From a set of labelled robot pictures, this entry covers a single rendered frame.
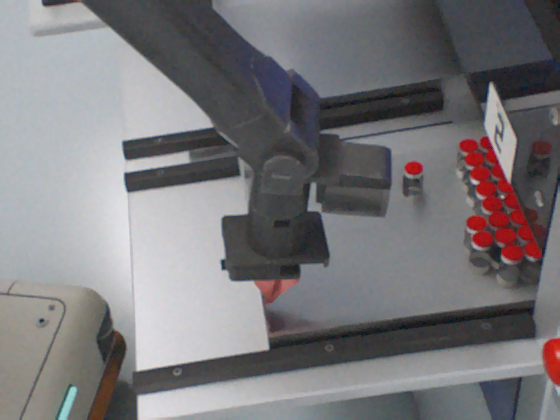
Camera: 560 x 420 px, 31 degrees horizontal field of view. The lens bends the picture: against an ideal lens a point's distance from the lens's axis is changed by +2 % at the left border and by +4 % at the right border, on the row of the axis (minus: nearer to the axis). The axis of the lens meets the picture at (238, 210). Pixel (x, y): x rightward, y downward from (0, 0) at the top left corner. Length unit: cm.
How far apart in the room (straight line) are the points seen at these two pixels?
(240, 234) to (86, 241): 140
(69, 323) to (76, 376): 10
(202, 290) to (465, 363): 29
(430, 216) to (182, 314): 30
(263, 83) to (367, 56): 56
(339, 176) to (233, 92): 15
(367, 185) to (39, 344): 107
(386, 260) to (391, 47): 36
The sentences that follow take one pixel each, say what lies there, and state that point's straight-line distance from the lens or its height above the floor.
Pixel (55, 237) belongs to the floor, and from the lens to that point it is 238.
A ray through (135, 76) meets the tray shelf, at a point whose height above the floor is 88.
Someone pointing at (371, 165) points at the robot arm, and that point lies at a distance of 88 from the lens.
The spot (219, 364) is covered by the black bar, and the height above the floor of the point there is 90.
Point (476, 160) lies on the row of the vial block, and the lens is 113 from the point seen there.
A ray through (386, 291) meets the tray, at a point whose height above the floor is 88.
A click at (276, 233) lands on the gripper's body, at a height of 103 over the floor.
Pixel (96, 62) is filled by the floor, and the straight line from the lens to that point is 282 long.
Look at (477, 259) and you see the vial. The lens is 106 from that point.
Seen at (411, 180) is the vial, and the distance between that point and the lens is 112.
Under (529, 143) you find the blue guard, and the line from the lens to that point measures 95.
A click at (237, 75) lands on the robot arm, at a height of 124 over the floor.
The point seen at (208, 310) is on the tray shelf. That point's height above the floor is 88.
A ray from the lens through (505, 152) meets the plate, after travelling 102.
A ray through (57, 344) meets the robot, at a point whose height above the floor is 28.
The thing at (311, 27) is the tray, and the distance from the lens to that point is 138.
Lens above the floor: 173
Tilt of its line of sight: 48 degrees down
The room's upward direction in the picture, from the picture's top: 9 degrees counter-clockwise
